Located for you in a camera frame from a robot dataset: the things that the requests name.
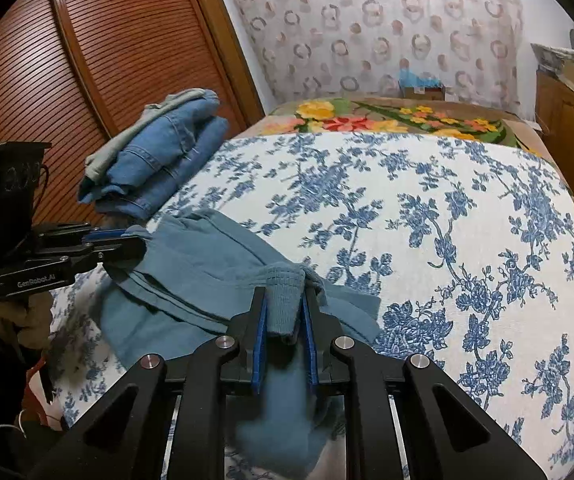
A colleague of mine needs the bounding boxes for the teal blue shorts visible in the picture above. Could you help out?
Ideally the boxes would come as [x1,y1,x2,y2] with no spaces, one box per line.
[89,209,380,479]

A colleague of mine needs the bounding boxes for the person's left hand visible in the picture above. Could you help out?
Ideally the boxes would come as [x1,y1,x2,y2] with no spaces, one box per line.
[0,292,54,350]

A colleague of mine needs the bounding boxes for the folded grey-green garment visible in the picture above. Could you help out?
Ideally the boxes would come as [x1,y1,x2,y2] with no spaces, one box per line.
[84,88,220,183]

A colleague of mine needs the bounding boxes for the folded blue denim jeans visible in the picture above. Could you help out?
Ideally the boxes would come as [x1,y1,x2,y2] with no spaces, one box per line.
[78,98,229,222]

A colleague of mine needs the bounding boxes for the blue floral white bedsheet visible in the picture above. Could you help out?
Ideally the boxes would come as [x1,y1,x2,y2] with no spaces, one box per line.
[48,131,574,480]

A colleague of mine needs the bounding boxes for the wooden louvered wardrobe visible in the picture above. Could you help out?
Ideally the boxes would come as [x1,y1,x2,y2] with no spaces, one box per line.
[0,0,263,222]

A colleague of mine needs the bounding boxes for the colourful floral blanket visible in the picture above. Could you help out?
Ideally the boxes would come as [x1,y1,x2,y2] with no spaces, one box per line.
[243,96,546,157]

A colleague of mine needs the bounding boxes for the circle patterned sheer curtain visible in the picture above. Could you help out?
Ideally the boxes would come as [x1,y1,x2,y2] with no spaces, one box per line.
[234,0,522,112]

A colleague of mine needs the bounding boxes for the cardboard box with blue bag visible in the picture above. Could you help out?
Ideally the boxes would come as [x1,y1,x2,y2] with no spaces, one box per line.
[399,68,446,101]

